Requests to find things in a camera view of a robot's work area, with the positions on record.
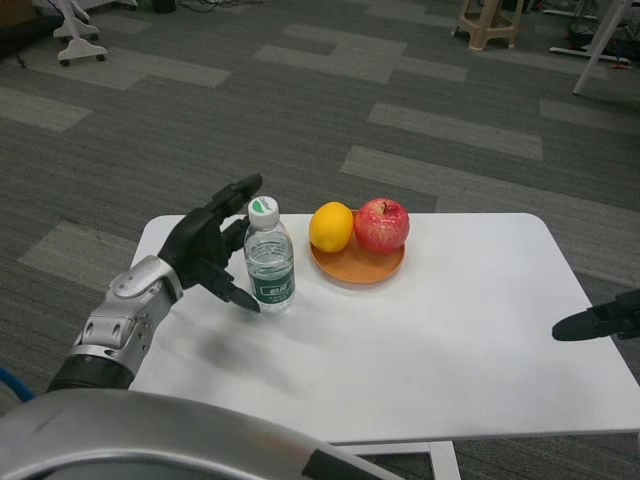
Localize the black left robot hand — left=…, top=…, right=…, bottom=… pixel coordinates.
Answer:
left=157, top=173, right=265, bottom=314

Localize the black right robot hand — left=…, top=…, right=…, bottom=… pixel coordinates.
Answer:
left=551, top=288, right=640, bottom=343

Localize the clear water bottle green label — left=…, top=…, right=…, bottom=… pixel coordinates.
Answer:
left=243, top=196, right=297, bottom=315

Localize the yellow lemon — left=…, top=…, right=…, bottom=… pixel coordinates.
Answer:
left=308, top=201, right=355, bottom=254

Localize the orange round plate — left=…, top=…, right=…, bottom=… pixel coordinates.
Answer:
left=310, top=209, right=407, bottom=286

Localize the red apple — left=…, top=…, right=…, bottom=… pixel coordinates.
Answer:
left=354, top=197, right=411, bottom=256

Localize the silver robot chest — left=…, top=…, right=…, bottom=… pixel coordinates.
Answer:
left=0, top=388, right=401, bottom=480

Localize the white rolling stand base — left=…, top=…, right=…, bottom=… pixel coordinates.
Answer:
left=52, top=0, right=109, bottom=67

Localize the beige plastic stool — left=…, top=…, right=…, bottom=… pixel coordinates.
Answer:
left=451, top=0, right=525, bottom=52

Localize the white table leg frame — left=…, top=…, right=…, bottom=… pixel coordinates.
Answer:
left=344, top=439, right=461, bottom=480

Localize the blue cable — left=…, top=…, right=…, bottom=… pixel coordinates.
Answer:
left=0, top=367, right=37, bottom=404

